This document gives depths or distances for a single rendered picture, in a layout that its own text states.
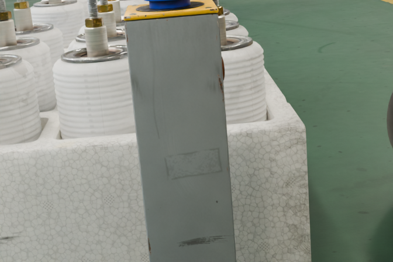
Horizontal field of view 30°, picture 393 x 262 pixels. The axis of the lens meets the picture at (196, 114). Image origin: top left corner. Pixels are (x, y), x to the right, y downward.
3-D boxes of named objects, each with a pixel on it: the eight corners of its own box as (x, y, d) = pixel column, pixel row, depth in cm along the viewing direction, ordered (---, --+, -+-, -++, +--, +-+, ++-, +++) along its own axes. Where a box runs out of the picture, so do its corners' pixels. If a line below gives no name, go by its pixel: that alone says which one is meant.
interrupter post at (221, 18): (233, 46, 75) (230, 14, 75) (216, 51, 74) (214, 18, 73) (216, 44, 77) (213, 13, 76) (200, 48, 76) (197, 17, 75)
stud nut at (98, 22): (101, 27, 73) (100, 19, 73) (85, 28, 73) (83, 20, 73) (104, 24, 75) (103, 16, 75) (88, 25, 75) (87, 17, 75)
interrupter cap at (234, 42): (268, 44, 75) (268, 37, 75) (217, 57, 70) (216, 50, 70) (216, 38, 81) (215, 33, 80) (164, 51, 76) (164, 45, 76)
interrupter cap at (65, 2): (79, 1, 131) (79, -3, 131) (74, 6, 124) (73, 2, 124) (37, 4, 131) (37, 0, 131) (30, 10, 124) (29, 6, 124)
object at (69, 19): (97, 95, 137) (86, -2, 132) (92, 109, 128) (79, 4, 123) (46, 100, 137) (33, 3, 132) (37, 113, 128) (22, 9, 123)
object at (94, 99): (157, 235, 75) (139, 61, 70) (64, 240, 75) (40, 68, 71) (164, 199, 84) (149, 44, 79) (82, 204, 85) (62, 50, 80)
